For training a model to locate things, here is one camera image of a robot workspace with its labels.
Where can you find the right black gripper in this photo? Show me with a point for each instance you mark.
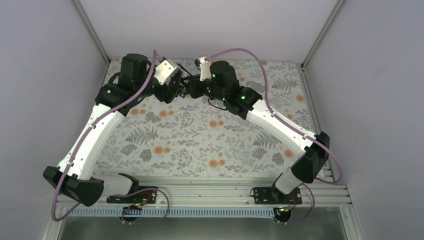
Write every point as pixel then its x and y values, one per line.
pixel 198 87

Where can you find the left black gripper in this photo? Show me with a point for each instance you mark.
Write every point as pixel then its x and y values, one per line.
pixel 173 87

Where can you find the black leather card holder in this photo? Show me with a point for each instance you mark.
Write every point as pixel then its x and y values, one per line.
pixel 184 81

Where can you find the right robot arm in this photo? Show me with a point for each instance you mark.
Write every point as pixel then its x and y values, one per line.
pixel 218 81

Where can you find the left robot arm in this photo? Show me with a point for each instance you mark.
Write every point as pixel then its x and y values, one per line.
pixel 137 79

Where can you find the floral patterned table mat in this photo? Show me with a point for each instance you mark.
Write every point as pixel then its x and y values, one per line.
pixel 191 138

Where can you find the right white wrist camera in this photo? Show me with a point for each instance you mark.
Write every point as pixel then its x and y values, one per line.
pixel 203 64

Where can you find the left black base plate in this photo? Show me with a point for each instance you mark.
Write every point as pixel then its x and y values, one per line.
pixel 141 195

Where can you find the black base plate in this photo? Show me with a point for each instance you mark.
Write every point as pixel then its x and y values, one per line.
pixel 141 195
pixel 272 196

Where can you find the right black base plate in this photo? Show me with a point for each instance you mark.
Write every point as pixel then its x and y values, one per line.
pixel 272 196

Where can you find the aluminium rail frame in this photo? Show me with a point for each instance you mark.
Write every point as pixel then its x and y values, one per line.
pixel 235 191

